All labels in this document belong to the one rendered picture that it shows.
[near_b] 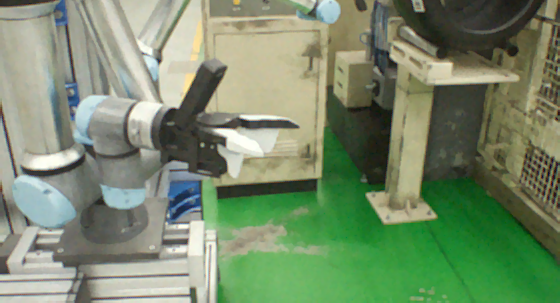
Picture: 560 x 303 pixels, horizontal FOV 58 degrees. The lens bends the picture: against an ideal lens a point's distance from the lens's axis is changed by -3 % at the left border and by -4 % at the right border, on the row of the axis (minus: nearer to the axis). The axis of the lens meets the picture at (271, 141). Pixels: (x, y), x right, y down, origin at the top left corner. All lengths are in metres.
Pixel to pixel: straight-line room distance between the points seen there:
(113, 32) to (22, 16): 0.16
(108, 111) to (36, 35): 0.17
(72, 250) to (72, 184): 0.21
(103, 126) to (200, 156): 0.17
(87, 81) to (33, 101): 0.36
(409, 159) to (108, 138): 1.78
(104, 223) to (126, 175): 0.26
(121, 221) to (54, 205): 0.21
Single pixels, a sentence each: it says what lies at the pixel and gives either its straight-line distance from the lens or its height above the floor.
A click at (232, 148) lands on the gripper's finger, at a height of 1.07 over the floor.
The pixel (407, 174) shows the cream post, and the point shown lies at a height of 0.22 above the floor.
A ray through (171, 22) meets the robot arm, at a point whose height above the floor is 1.03.
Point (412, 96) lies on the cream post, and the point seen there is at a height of 0.60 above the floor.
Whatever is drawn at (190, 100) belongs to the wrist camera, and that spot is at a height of 1.10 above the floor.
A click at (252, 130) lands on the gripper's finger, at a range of 0.81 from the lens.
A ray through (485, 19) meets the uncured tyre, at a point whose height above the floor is 0.97.
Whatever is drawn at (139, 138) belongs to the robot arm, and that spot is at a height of 1.04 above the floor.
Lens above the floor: 1.37
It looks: 25 degrees down
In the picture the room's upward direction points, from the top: straight up
